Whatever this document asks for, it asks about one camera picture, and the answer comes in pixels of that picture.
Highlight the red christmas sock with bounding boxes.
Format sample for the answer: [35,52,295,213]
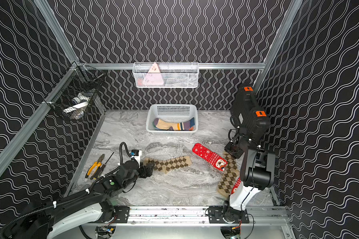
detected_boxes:
[192,143,227,172]
[230,178,241,195]

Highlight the beige argyle sock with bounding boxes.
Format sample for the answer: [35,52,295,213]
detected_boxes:
[216,151,240,198]
[144,156,192,173]

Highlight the cream purple striped sock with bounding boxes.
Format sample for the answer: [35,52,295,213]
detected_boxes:
[153,118,195,131]

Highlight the white plastic basket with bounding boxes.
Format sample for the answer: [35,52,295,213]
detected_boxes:
[146,104,199,136]

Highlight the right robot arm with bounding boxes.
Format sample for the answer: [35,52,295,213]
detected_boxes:
[222,137,276,223]

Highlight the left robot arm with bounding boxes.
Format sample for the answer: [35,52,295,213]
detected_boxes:
[0,159,155,239]

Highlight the black screwdriver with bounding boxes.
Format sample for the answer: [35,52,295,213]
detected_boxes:
[93,153,114,179]

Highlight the black tool case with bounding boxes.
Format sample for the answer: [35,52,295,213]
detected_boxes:
[230,84,271,143]

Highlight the white items in black basket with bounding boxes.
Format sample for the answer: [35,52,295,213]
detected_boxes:
[62,93,91,120]

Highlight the pink triangular item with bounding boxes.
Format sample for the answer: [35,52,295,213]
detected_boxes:
[142,63,164,86]

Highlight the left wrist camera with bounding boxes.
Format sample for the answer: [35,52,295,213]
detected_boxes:
[130,149,142,164]

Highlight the yellow handled pliers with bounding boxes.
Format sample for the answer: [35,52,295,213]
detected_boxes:
[85,154,105,179]

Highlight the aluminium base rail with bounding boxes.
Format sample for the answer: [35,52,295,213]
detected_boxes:
[52,205,288,225]

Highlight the black wire wall basket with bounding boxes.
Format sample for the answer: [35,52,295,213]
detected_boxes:
[46,64,105,120]

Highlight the white wire wall basket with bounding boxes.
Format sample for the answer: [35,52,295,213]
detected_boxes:
[132,62,199,88]

